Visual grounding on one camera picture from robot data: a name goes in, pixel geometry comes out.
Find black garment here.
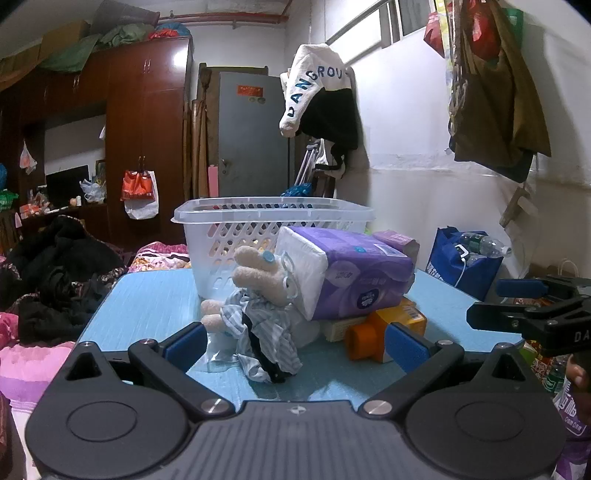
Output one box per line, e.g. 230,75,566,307
295,88,361,151

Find yellow floral blanket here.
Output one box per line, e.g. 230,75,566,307
124,241,192,273

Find white plastic basket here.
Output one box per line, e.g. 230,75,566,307
172,198,376,301

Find white hoodie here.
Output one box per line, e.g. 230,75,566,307
279,44,354,138

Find metal crutches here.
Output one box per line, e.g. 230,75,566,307
293,141,324,185

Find pink blanket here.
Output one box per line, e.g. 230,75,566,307
0,311,77,411

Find orange bottle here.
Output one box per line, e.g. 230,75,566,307
346,298,428,363

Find dark clothes pile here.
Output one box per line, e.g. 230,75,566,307
0,215,127,344

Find red and white plastic bag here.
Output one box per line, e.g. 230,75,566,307
121,157,159,220

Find olive hanging bag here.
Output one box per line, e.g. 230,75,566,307
448,0,552,169

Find clear water bottle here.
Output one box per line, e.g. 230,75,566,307
455,231,512,259

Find white hanging plastic bag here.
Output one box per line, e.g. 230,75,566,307
19,141,38,174

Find red pipe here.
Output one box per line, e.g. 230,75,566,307
157,13,289,24

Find purple tissue pack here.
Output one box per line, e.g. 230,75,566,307
276,225,416,321

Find blue plastic bag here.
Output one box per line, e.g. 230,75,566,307
281,182,315,199

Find small pink box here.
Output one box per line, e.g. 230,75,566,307
372,230,421,264

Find white cable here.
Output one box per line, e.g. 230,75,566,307
455,247,470,289

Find red hanging bag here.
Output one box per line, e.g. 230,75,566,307
423,10,448,59
464,0,504,63

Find brown wooden wardrobe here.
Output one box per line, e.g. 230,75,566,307
0,37,195,259

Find person's right hand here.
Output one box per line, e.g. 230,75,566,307
566,353,591,394

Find window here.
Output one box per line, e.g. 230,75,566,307
379,0,439,49

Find beige plush toy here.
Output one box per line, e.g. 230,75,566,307
201,246,303,384

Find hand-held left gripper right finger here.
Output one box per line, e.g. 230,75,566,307
359,323,540,420

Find green cloth bundle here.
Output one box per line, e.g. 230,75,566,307
39,23,158,72

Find purple printed pack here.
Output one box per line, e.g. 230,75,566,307
551,383,591,480

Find brown paper bag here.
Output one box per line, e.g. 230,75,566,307
531,258,591,283

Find wooden planks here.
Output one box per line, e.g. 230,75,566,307
185,62,212,199

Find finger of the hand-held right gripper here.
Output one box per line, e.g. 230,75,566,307
496,277,551,300
466,298,573,334

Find crumpled white plastic bag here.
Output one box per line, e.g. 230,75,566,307
81,178,107,204

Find wooden wall bracket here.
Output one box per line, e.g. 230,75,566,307
500,182,539,229

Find small cream box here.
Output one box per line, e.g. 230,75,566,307
322,318,352,342

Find cardboard box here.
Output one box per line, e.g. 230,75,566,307
92,0,160,35

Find blue shopping bag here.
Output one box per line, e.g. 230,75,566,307
426,226,505,302

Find grey door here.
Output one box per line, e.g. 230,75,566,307
217,71,296,199

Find black monitor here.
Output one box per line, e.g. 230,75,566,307
45,165,90,208

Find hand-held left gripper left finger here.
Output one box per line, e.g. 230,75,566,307
65,322,236,422

